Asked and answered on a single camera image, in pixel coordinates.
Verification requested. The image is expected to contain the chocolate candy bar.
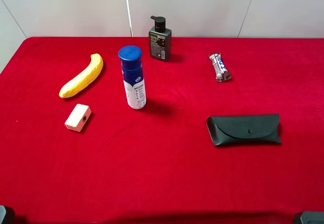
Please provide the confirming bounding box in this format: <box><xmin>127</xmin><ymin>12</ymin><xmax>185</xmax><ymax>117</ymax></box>
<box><xmin>209</xmin><ymin>53</ymin><xmax>231</xmax><ymax>82</ymax></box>

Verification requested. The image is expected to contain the blue and white bottle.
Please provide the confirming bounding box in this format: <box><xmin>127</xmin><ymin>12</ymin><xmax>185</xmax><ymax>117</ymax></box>
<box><xmin>118</xmin><ymin>46</ymin><xmax>146</xmax><ymax>109</ymax></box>

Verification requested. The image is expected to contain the red tablecloth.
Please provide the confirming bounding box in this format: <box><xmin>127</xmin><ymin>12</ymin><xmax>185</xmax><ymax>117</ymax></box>
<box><xmin>1</xmin><ymin>38</ymin><xmax>323</xmax><ymax>223</ymax></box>

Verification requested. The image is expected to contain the black pump bottle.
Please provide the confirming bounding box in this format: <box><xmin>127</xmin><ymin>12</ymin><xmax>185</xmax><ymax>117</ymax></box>
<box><xmin>148</xmin><ymin>16</ymin><xmax>172</xmax><ymax>61</ymax></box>

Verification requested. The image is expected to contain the black glasses case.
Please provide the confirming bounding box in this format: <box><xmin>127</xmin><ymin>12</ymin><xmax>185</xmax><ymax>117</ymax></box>
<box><xmin>207</xmin><ymin>114</ymin><xmax>281</xmax><ymax>147</ymax></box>

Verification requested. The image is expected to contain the yellow banana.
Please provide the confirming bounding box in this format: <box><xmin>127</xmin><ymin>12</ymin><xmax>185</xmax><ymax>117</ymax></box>
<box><xmin>59</xmin><ymin>53</ymin><xmax>103</xmax><ymax>98</ymax></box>

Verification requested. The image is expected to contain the white rectangular block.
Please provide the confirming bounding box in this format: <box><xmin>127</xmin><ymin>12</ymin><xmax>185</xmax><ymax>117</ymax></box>
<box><xmin>64</xmin><ymin>103</ymin><xmax>92</xmax><ymax>132</ymax></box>

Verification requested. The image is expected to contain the white pole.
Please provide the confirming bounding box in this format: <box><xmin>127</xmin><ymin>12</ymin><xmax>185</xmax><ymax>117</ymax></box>
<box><xmin>126</xmin><ymin>0</ymin><xmax>134</xmax><ymax>37</ymax></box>

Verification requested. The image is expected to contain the black base right corner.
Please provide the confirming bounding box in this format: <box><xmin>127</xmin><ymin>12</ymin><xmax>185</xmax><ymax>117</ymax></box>
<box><xmin>293</xmin><ymin>211</ymin><xmax>324</xmax><ymax>224</ymax></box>

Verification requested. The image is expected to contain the black base corner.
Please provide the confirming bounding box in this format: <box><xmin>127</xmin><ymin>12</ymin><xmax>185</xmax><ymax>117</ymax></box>
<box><xmin>293</xmin><ymin>211</ymin><xmax>324</xmax><ymax>224</ymax></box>
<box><xmin>0</xmin><ymin>205</ymin><xmax>15</xmax><ymax>224</ymax></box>

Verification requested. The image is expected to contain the black base left corner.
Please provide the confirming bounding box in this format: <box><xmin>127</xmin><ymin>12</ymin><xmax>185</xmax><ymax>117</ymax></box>
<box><xmin>0</xmin><ymin>205</ymin><xmax>15</xmax><ymax>224</ymax></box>

